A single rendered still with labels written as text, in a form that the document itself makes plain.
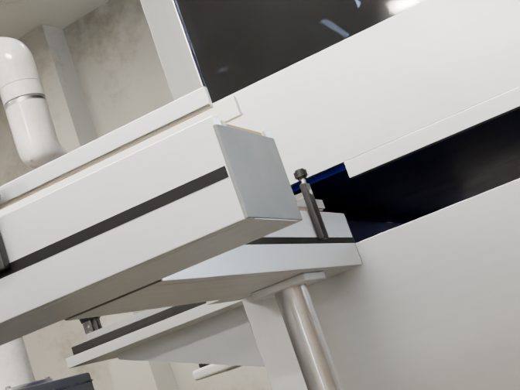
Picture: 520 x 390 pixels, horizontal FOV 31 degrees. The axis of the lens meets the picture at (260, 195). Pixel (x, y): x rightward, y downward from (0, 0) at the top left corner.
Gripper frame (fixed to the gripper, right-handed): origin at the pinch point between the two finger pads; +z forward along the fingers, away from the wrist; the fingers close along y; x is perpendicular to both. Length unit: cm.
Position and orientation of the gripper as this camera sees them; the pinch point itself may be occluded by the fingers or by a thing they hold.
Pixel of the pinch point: (94, 330)
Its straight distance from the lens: 197.7
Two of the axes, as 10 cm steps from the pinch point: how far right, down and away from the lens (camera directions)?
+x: -8.6, 3.7, 3.5
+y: 4.0, 0.4, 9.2
